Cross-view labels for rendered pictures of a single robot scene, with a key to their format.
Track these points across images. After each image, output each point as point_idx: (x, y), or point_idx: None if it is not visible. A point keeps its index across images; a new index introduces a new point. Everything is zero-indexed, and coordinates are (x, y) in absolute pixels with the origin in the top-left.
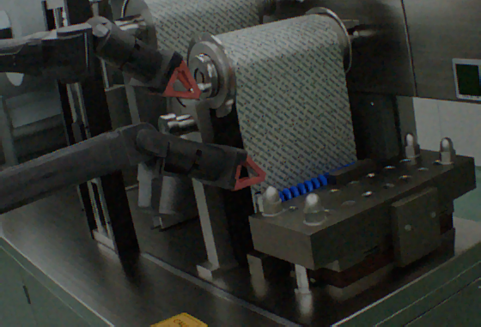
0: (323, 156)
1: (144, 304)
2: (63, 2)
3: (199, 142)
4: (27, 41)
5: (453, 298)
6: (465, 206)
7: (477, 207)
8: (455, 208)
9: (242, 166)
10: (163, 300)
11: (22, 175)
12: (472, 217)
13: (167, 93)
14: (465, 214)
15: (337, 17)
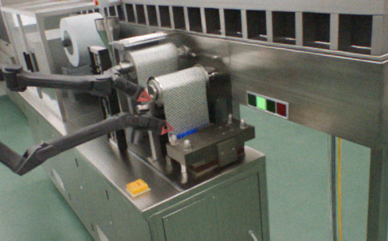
0: (196, 121)
1: (126, 173)
2: (97, 52)
3: (149, 118)
4: (84, 80)
5: (242, 181)
6: (283, 120)
7: (289, 121)
8: (278, 120)
9: None
10: (133, 172)
11: (82, 134)
12: (286, 126)
13: (139, 100)
14: (282, 124)
15: (205, 69)
